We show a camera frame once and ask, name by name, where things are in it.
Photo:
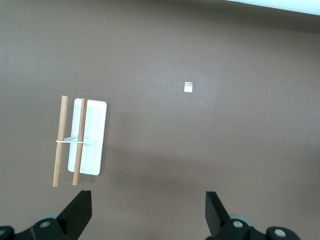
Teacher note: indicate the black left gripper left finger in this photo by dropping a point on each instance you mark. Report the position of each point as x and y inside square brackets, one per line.
[77, 210]

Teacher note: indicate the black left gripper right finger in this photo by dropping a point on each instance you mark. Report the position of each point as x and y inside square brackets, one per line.
[215, 212]

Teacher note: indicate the wooden chopsticks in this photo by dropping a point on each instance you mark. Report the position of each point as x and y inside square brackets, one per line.
[61, 120]
[80, 155]

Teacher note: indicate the brown table cover mat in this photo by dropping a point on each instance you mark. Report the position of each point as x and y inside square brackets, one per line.
[175, 150]

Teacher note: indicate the white rack base tray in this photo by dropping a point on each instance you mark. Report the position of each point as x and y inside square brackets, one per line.
[95, 125]

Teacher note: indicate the small square table sticker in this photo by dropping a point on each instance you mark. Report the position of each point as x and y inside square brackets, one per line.
[188, 87]

